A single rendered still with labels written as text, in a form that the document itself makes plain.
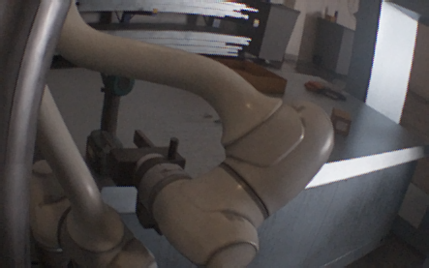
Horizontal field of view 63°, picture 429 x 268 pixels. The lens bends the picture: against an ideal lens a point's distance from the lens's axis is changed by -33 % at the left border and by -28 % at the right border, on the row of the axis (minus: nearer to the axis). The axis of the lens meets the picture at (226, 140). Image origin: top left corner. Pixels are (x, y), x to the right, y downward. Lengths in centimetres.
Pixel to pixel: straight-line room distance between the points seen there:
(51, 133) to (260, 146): 29
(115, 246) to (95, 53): 27
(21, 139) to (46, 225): 37
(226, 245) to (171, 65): 24
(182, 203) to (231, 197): 6
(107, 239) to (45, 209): 15
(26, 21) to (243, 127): 41
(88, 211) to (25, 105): 27
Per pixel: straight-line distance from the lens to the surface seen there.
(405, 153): 188
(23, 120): 35
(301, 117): 65
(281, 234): 143
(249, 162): 62
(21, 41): 33
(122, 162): 74
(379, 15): 272
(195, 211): 60
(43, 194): 70
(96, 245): 61
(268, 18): 615
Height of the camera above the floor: 109
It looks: 20 degrees down
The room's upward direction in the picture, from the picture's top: 14 degrees clockwise
